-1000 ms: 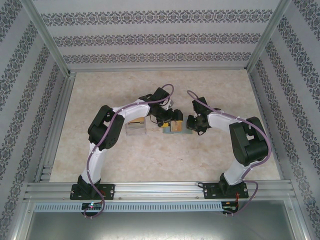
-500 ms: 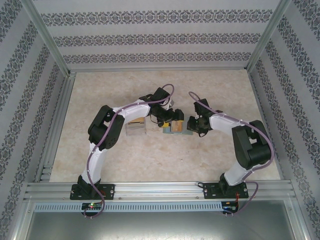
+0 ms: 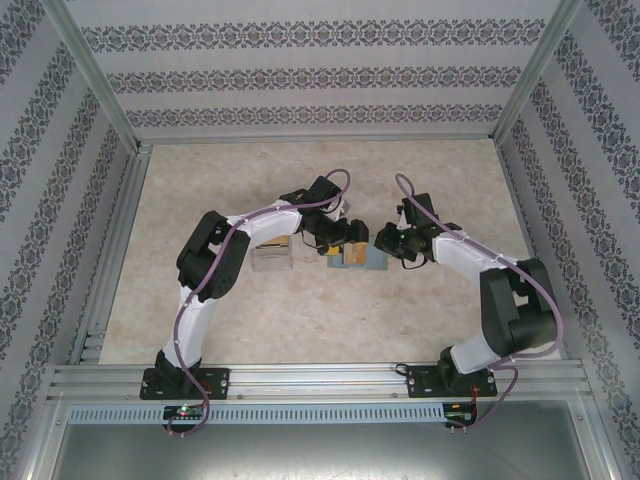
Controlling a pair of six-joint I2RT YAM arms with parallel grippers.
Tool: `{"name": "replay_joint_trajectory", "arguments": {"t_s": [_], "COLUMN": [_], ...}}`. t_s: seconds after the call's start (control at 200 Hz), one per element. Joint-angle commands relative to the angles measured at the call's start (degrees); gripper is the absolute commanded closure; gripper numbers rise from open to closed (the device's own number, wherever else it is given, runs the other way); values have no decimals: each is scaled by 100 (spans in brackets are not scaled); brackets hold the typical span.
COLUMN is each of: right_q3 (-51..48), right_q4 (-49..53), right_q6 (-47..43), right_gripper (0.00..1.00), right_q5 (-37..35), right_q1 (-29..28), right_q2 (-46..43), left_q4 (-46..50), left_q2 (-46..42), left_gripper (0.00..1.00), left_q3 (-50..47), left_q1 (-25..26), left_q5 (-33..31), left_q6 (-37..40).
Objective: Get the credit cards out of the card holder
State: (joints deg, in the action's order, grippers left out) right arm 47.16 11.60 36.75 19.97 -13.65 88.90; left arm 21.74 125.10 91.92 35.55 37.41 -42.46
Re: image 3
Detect grey-blue box lid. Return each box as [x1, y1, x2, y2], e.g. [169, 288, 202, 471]
[325, 247, 389, 273]

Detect clear acrylic card box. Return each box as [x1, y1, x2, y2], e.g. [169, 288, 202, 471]
[251, 234, 296, 272]

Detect grey metal shelf plate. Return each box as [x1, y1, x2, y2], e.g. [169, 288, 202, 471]
[49, 399, 609, 480]

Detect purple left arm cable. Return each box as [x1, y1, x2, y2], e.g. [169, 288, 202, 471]
[167, 168, 351, 437]

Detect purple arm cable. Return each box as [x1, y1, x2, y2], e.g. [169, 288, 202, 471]
[167, 168, 351, 437]
[394, 173, 564, 431]

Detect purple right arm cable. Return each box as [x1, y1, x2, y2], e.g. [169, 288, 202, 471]
[394, 173, 564, 431]

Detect long aluminium base rail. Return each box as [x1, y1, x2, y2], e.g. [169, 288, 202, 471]
[49, 363, 586, 401]

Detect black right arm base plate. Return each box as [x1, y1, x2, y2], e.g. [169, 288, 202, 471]
[405, 364, 499, 400]

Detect slotted grey cable duct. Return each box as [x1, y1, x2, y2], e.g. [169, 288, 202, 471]
[67, 403, 446, 426]

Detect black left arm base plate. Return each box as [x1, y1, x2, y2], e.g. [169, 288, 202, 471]
[141, 367, 231, 401]

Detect aluminium frame post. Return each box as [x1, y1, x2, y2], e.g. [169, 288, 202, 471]
[42, 0, 141, 149]
[489, 0, 586, 144]

